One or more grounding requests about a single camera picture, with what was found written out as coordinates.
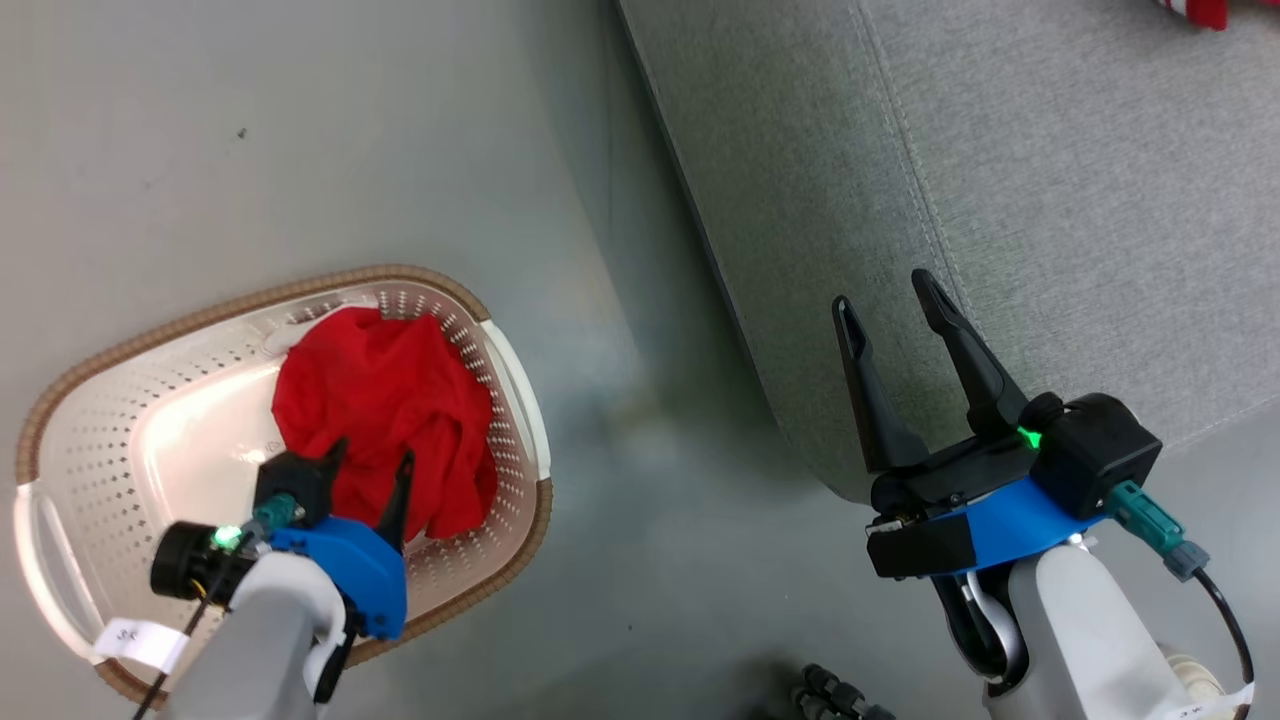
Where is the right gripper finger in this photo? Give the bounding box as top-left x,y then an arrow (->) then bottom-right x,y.
910,267 -> 1033,438
830,295 -> 933,475

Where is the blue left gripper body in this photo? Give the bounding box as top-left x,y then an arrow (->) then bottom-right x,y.
268,515 -> 411,641

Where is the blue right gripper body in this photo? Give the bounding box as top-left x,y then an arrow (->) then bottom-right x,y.
865,424 -> 1109,582

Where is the plain red shirt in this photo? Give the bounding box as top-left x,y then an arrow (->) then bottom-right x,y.
270,305 -> 501,543

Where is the red and white jersey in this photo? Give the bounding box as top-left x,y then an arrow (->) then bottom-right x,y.
1158,0 -> 1231,32

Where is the grey fabric sofa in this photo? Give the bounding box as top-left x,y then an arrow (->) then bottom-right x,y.
612,0 -> 1280,506

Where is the white perforated laundry basket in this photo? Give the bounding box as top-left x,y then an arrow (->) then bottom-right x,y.
12,264 -> 555,709

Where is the white label tag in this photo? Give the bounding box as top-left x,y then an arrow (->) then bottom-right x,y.
94,617 -> 192,674

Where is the black corrugated conduit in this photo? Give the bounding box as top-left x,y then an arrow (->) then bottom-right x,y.
793,662 -> 898,720

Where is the teal left camera connector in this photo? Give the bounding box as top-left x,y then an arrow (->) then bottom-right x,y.
240,493 -> 304,536

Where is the teal camera connector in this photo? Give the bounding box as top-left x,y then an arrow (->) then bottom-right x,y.
1105,480 -> 1212,583
240,493 -> 304,536

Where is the teal right camera connector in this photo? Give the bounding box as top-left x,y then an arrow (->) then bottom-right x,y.
1105,480 -> 1212,583

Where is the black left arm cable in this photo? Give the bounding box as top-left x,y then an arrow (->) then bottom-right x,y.
133,545 -> 251,720

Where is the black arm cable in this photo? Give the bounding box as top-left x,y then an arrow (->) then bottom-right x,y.
133,545 -> 251,720
1190,567 -> 1257,693

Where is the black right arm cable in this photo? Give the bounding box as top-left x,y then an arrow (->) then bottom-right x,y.
1190,567 -> 1257,693

